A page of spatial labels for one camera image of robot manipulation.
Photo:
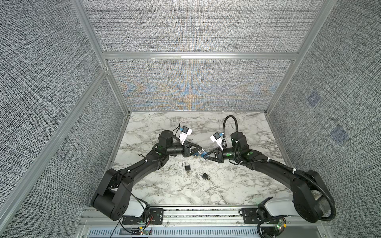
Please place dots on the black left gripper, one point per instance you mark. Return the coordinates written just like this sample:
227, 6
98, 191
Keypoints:
186, 152

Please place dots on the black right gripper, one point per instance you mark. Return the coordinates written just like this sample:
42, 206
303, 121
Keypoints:
219, 159

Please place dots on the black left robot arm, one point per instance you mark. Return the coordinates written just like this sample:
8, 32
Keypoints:
113, 194

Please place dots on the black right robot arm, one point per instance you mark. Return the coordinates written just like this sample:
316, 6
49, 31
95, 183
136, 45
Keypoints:
310, 200

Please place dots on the black padlock with key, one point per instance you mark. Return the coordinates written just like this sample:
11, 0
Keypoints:
187, 168

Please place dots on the black padlock lying flat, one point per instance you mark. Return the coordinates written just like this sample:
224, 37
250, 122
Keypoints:
203, 176

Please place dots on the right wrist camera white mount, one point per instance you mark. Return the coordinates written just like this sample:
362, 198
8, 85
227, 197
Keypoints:
220, 140

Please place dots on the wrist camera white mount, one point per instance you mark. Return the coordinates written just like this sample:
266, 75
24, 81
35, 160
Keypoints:
185, 132
220, 140

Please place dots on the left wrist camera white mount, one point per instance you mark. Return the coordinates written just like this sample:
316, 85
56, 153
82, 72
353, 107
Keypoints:
185, 132

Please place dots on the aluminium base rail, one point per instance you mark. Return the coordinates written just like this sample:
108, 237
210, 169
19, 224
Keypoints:
169, 221

